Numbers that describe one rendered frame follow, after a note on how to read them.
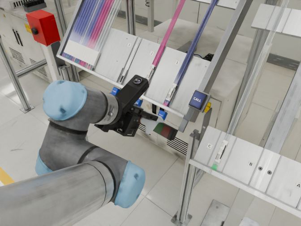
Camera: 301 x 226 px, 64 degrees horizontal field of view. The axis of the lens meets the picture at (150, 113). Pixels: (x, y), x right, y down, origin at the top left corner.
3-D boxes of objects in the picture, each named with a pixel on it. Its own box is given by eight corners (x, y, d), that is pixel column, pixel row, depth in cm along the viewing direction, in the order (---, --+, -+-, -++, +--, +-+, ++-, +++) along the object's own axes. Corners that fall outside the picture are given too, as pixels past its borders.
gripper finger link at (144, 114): (149, 118, 70) (126, 110, 65) (152, 112, 70) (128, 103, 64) (158, 123, 66) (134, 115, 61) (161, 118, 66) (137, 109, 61)
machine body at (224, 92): (204, 180, 144) (225, 97, 102) (118, 128, 176) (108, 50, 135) (245, 120, 182) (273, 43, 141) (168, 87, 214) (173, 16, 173)
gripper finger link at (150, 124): (156, 135, 73) (132, 128, 67) (164, 117, 73) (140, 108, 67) (161, 139, 71) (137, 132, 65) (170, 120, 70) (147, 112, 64)
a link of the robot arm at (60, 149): (65, 196, 42) (85, 137, 42) (22, 170, 47) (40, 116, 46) (91, 187, 50) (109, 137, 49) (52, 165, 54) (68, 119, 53)
